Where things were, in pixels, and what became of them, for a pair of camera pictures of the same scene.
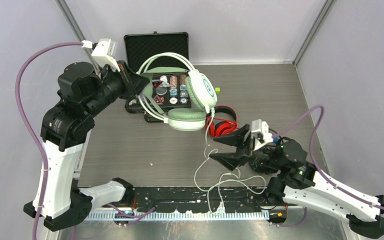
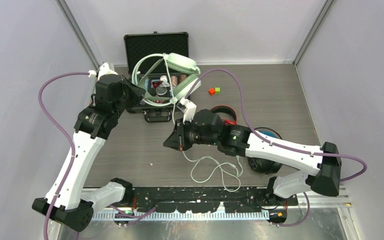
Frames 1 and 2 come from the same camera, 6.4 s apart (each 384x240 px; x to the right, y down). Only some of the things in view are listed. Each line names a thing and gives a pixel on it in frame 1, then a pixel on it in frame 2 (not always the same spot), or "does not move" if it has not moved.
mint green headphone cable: [228, 176] -> [166, 65]
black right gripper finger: [231, 160] -> [175, 139]
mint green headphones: [201, 89] -> [186, 86]
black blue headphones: [260, 163] does not move
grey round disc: [161, 90] does not move
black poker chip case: [162, 58] does not move
